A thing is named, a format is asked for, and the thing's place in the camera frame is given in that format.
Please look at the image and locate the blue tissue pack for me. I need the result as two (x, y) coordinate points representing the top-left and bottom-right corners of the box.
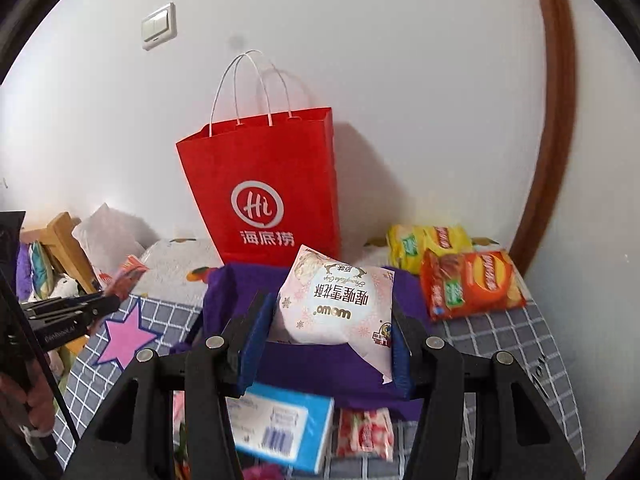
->
(226, 382), (334, 474)

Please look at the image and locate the brown wooden door frame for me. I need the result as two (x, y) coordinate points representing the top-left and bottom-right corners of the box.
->
(510, 0), (577, 274)

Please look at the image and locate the orange chips bag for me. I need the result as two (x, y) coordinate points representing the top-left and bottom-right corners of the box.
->
(420, 250), (526, 322)

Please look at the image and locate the red snack packet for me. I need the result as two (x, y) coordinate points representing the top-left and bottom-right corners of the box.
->
(103, 255), (149, 301)

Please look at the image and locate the grey checkered bed sheet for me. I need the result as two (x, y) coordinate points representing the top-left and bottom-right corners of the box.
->
(65, 292), (582, 479)

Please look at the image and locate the purple towel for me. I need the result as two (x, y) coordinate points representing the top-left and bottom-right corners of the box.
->
(194, 263), (422, 420)

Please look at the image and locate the left hand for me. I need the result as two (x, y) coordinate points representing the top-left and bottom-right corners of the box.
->
(1, 361), (55, 438)

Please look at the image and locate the white pink snowflake crisp bag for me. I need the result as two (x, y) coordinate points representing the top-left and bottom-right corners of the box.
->
(269, 245), (395, 384)

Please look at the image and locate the wooden chair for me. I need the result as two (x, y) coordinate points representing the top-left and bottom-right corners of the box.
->
(20, 211), (100, 294)

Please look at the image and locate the white patterned pillow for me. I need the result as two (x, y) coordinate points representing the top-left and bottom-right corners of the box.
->
(132, 238), (224, 307)

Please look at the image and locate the yellow chips bag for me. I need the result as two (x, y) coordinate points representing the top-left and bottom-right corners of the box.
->
(386, 224), (473, 275)

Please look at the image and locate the white wall switch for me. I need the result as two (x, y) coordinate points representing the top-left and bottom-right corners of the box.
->
(141, 2), (177, 51)

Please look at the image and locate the red white strawberry candy packet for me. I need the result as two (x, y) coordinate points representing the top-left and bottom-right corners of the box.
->
(335, 408), (395, 462)

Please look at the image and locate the red paper shopping bag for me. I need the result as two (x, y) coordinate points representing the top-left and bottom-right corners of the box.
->
(174, 49), (343, 269)

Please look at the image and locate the white Miniso paper bag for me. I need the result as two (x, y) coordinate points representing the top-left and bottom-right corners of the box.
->
(72, 203), (144, 288)

